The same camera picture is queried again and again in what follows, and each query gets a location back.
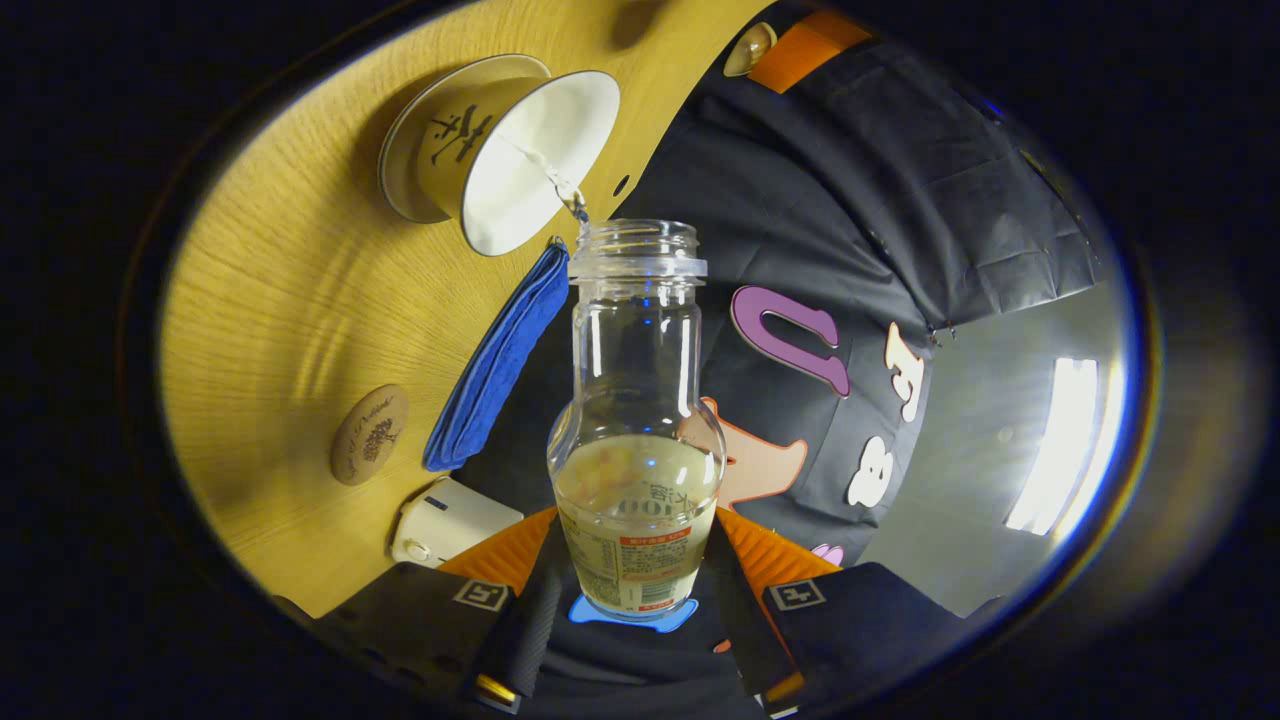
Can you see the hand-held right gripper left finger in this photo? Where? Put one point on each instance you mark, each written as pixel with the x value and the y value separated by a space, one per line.
pixel 530 630

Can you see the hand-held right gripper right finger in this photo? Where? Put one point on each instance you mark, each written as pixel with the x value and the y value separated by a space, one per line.
pixel 745 630

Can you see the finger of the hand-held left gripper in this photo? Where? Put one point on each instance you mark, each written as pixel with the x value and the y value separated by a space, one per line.
pixel 810 50

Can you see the cream ceramic teacup lid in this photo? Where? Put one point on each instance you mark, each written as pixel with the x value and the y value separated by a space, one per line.
pixel 748 50

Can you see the round cork coaster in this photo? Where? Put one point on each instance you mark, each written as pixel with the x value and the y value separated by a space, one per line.
pixel 370 435

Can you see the clear plastic water bottle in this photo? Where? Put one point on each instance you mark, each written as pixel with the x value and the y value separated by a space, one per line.
pixel 635 400

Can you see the cream ceramic teacup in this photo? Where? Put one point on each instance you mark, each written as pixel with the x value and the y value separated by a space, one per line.
pixel 520 160

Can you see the white toaster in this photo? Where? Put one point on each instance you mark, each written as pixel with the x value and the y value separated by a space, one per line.
pixel 450 520

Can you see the black backdrop cloth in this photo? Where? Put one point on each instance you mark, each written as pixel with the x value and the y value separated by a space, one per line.
pixel 850 200

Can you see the blue folded towel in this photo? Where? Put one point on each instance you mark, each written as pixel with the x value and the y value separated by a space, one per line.
pixel 495 370

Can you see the ceiling light panel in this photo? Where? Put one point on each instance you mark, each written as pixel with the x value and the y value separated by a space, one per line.
pixel 1055 440

